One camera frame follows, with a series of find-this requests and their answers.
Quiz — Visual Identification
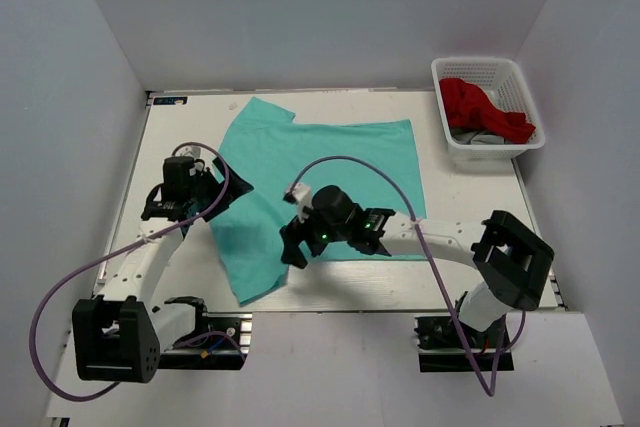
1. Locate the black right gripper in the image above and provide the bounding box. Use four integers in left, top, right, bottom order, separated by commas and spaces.
281, 204, 351, 270

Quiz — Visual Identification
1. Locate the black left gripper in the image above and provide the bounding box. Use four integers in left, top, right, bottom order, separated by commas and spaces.
188, 157, 253, 221

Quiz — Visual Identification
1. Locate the teal t shirt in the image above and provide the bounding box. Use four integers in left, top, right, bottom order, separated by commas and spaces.
210, 98, 427, 304

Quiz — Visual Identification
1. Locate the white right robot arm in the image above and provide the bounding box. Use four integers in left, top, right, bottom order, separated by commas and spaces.
280, 206, 554, 346

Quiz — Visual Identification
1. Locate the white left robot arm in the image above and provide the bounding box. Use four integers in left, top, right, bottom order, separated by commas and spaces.
72, 155, 253, 383

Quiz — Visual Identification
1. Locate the blue corner label sticker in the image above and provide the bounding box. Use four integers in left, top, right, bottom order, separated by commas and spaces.
153, 96, 188, 106

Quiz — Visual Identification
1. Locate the grey t shirt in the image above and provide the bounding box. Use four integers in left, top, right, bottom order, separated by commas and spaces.
450, 128, 510, 145

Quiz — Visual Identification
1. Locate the red t shirt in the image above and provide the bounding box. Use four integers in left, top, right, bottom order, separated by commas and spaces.
439, 78, 536, 144

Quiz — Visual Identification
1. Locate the white plastic basket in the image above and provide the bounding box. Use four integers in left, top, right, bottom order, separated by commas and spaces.
431, 57, 545, 161

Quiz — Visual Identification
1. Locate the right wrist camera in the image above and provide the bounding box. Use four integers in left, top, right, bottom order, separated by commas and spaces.
283, 182, 357, 225

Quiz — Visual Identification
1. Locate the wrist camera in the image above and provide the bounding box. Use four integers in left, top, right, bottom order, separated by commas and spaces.
161, 144, 205, 201
283, 182, 357, 225

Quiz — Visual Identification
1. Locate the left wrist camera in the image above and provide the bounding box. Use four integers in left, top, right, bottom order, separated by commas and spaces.
161, 144, 205, 201

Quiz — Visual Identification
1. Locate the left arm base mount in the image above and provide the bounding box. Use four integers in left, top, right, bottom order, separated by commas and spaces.
159, 313, 252, 371

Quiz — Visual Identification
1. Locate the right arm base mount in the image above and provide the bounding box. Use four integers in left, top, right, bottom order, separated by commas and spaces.
414, 315, 514, 373

